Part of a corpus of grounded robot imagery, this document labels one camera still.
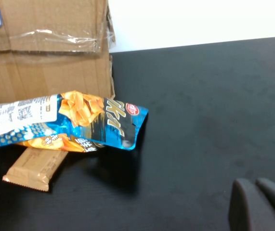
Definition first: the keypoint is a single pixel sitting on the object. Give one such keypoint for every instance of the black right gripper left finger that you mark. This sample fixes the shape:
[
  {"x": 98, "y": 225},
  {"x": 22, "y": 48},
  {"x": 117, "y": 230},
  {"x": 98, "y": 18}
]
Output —
[{"x": 248, "y": 211}]

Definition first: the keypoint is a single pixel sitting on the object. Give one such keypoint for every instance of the blue chips bag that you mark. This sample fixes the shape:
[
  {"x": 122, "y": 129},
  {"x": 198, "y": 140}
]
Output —
[{"x": 98, "y": 130}]

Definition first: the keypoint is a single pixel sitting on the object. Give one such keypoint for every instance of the short brown snack bar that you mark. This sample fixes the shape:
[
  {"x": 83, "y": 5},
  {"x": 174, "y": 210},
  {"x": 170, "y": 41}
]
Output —
[{"x": 31, "y": 168}]

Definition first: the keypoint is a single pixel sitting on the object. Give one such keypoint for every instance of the taped cardboard box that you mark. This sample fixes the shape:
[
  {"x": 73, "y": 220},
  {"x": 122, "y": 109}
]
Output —
[{"x": 43, "y": 72}]

